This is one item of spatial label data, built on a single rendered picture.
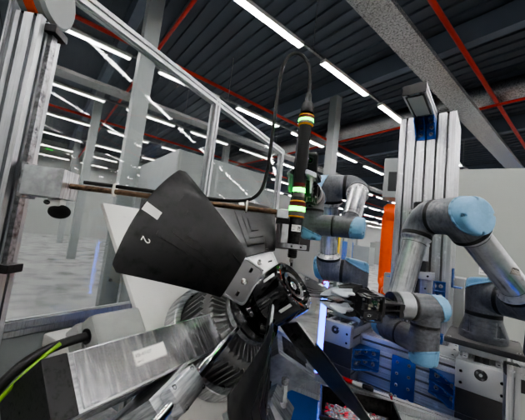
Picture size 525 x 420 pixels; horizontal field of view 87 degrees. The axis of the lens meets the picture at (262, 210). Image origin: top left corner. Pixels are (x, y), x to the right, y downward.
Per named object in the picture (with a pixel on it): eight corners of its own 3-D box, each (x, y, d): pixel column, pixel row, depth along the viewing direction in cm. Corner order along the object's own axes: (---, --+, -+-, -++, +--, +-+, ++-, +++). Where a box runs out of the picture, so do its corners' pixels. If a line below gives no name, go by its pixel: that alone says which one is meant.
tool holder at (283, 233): (274, 247, 70) (278, 207, 71) (270, 245, 77) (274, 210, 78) (309, 250, 71) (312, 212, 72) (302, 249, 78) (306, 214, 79)
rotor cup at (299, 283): (252, 350, 57) (302, 320, 53) (222, 287, 63) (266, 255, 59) (282, 333, 70) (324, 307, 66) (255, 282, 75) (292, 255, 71)
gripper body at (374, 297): (364, 293, 72) (407, 297, 74) (349, 284, 81) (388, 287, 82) (361, 323, 72) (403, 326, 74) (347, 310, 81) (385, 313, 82)
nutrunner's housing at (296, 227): (286, 257, 71) (303, 88, 76) (283, 256, 75) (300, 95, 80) (301, 259, 72) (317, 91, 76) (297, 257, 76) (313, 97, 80)
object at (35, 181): (12, 195, 64) (18, 160, 65) (32, 199, 71) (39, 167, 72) (58, 201, 65) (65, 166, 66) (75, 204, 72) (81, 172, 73)
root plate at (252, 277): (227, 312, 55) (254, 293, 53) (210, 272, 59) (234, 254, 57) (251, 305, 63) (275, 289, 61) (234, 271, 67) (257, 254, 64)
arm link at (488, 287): (477, 307, 114) (478, 274, 115) (517, 317, 101) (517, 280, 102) (456, 307, 110) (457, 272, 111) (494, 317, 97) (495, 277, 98)
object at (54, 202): (41, 217, 66) (45, 197, 67) (52, 217, 70) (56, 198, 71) (63, 219, 67) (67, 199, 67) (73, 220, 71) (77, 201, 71)
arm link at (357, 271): (367, 289, 129) (370, 260, 131) (337, 284, 135) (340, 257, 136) (368, 287, 140) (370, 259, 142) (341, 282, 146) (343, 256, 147)
